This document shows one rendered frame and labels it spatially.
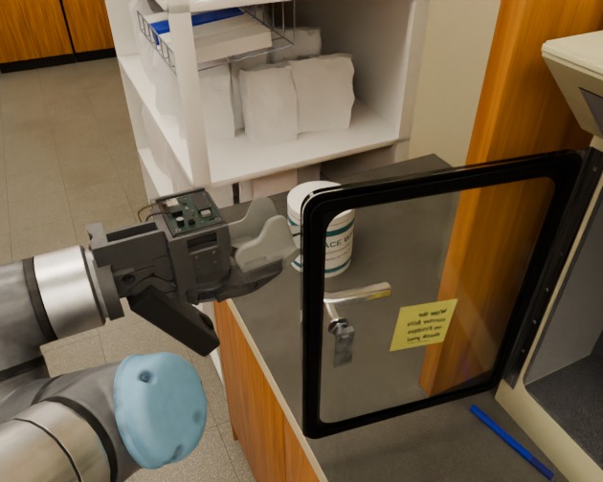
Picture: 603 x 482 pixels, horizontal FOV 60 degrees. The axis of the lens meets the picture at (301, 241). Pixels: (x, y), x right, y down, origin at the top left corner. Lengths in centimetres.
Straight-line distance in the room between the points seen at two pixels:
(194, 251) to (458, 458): 53
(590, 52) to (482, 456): 57
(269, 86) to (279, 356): 82
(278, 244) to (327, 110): 112
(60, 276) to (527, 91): 48
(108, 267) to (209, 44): 93
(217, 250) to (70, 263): 12
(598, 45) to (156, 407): 44
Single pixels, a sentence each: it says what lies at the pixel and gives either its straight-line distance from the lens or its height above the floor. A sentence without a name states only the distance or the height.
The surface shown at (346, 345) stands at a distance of 60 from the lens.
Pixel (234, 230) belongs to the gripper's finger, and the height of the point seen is 133.
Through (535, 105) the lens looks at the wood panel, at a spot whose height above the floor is 142.
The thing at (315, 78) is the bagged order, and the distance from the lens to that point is 156.
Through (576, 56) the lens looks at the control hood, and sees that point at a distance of 49.
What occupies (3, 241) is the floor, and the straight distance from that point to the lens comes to 306.
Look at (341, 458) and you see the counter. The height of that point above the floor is 94.
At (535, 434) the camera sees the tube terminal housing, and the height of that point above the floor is 96.
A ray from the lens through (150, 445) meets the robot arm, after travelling 36.
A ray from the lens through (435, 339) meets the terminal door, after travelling 70.
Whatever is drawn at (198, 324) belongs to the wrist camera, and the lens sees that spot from 54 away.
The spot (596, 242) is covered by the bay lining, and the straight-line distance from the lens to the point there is 70.
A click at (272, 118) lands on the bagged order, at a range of 152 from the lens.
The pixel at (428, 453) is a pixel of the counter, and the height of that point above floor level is 94.
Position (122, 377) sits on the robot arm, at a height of 137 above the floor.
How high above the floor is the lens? 165
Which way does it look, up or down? 38 degrees down
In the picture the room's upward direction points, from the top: straight up
